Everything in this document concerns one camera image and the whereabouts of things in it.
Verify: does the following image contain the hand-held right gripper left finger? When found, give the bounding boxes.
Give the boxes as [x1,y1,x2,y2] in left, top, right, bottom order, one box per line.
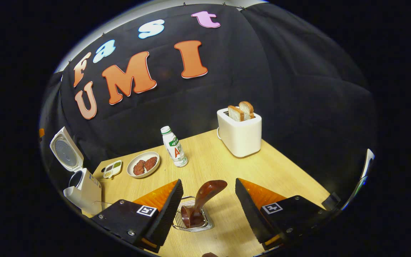
[91,178,184,253]

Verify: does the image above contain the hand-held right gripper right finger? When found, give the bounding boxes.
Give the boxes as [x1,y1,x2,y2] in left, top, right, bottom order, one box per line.
[235,177,336,252]

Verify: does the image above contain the brown wooden spoon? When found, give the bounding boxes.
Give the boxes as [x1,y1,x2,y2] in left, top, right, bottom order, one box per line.
[181,180,228,229]

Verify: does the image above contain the white rice cooker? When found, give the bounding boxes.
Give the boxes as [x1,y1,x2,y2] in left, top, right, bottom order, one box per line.
[50,126,102,215]

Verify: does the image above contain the white round plate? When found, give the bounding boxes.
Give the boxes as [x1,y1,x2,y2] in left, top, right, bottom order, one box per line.
[127,151,161,178]

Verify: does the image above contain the white drink bottle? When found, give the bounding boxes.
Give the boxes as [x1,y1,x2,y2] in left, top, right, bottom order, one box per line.
[161,126,188,167]

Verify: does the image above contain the white divided grain dish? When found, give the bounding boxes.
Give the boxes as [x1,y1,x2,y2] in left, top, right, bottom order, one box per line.
[103,160,123,179]

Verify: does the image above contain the white toaster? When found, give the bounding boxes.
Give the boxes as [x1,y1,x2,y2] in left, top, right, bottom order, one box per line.
[217,106,262,158]

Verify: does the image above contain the black backdrop cloth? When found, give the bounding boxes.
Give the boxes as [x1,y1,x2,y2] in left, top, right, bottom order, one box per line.
[39,3,377,200]

